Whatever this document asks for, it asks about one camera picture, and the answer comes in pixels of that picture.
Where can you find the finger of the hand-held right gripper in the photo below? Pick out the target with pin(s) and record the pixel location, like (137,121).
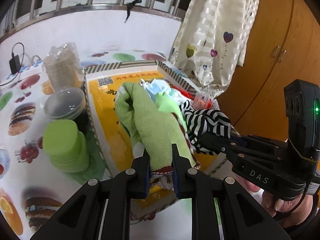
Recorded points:
(241,138)
(220,145)

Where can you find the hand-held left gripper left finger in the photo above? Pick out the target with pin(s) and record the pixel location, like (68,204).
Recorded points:
(148,182)

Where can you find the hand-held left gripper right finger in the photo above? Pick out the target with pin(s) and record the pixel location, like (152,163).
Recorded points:
(176,185)

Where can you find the black white striped sock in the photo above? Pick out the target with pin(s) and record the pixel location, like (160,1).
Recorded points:
(207,120)

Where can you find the clear snack packet red print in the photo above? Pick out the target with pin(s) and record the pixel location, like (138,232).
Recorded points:
(203,101)

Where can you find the red tassel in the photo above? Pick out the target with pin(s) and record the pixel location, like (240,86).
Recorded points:
(186,93)

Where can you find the striped cardboard box yellow liner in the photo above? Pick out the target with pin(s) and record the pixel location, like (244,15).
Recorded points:
(105,130)

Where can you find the blue face mask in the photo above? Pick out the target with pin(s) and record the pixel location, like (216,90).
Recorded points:
(155,87)

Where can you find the person's right hand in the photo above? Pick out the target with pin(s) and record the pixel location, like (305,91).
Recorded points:
(285,210)

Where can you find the light green plastic jar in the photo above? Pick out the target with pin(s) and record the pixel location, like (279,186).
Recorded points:
(65,145)

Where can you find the wooden cabinet knob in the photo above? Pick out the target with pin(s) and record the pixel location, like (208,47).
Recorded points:
(275,52)
(282,57)

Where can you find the heart print curtain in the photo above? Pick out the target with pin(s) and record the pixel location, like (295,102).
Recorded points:
(217,30)

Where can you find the dark plastic container clear lid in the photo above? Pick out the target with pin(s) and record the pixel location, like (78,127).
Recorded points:
(65,102)

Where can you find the wooden cabinet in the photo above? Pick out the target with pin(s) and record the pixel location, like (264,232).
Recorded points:
(287,30)

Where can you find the bagged stack of round discs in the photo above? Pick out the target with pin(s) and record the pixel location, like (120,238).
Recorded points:
(62,65)

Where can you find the black clip on railing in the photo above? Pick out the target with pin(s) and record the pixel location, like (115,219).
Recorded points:
(131,7)

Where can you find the white power strip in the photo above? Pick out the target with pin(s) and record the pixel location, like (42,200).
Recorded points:
(27,71)

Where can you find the black charger plug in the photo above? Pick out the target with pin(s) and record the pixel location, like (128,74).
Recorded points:
(15,63)

